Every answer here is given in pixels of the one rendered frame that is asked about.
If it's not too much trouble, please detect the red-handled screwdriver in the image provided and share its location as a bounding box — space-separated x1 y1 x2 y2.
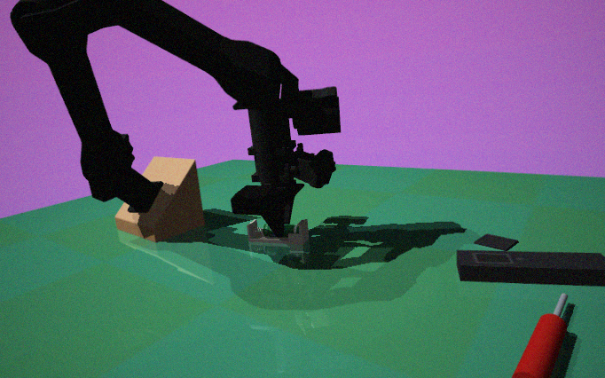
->
512 294 568 378

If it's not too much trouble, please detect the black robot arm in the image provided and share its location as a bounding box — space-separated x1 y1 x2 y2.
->
11 0 341 213

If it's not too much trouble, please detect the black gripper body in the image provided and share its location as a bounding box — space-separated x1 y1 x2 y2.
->
231 135 296 216

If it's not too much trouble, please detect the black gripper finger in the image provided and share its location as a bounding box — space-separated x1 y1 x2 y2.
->
284 184 304 224
262 198 292 238

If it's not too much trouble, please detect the green cylindrical battery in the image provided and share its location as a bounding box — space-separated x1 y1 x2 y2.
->
263 224 300 238

